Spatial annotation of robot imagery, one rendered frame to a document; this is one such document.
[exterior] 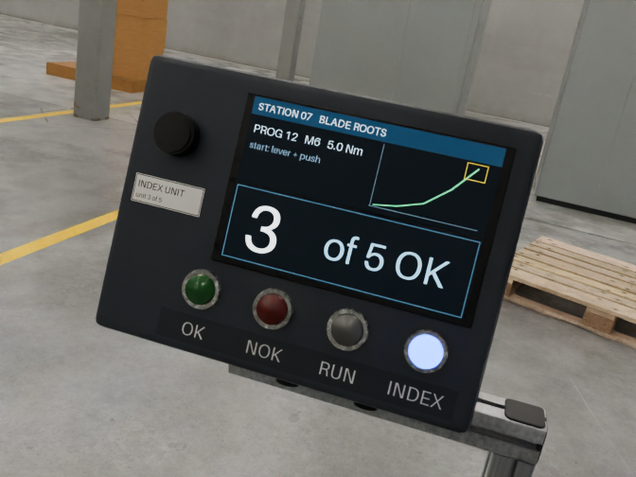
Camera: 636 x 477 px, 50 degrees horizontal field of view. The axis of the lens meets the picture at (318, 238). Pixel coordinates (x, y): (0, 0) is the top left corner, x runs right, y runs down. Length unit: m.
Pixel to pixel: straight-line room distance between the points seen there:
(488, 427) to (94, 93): 6.19
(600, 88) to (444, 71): 2.18
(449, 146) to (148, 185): 0.20
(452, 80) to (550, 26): 5.25
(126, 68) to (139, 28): 0.49
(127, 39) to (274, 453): 6.97
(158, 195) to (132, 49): 8.11
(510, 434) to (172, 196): 0.29
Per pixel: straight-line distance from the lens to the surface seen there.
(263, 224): 0.43
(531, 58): 12.96
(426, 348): 0.42
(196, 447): 2.17
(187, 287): 0.45
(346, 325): 0.42
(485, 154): 0.42
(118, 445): 2.17
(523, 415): 0.52
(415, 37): 7.98
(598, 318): 3.69
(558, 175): 6.40
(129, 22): 8.61
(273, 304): 0.43
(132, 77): 8.58
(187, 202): 0.45
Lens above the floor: 1.30
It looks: 19 degrees down
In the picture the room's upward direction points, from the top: 10 degrees clockwise
